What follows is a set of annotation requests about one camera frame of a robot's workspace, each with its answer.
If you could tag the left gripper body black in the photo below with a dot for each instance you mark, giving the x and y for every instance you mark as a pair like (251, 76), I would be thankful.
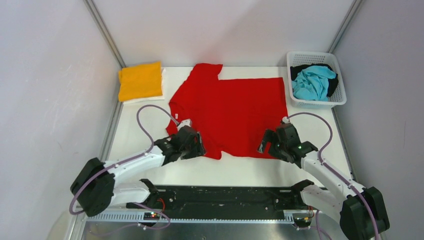
(186, 150)

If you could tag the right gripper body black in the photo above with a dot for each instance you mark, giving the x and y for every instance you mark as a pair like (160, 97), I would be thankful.
(278, 149)

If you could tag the red t-shirt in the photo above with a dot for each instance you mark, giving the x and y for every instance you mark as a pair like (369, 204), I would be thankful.
(231, 115)

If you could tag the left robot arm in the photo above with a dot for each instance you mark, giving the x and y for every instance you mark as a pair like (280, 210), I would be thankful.
(100, 185)

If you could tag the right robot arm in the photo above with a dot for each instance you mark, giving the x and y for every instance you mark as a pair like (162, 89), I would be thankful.
(360, 211)

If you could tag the folded white t-shirt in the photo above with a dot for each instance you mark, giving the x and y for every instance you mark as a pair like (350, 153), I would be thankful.
(151, 98)

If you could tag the light blue t-shirt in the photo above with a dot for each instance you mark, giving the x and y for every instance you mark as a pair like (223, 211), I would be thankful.
(313, 82)

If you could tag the white plastic basket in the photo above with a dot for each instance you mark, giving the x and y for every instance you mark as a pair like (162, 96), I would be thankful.
(297, 58)

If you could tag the folded orange t-shirt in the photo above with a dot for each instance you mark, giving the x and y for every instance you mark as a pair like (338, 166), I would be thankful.
(140, 81)

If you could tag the right controller board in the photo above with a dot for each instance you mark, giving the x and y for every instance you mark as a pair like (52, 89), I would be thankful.
(302, 222)

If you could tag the controller board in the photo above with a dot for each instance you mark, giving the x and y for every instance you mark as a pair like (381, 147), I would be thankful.
(302, 222)
(151, 216)

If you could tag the black t-shirt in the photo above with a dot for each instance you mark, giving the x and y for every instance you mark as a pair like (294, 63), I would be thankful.
(333, 84)

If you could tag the left controller board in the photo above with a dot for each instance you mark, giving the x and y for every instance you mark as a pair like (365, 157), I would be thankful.
(151, 216)

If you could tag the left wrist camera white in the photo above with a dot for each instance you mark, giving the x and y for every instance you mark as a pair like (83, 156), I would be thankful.
(184, 123)

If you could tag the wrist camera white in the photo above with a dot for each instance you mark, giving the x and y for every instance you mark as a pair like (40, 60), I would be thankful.
(184, 123)
(285, 120)

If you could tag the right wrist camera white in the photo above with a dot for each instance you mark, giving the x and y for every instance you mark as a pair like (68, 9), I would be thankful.
(285, 120)

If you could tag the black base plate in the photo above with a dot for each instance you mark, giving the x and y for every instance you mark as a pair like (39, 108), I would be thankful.
(225, 202)

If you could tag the aluminium frame rail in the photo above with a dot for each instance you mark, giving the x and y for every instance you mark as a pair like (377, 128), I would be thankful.
(131, 213)

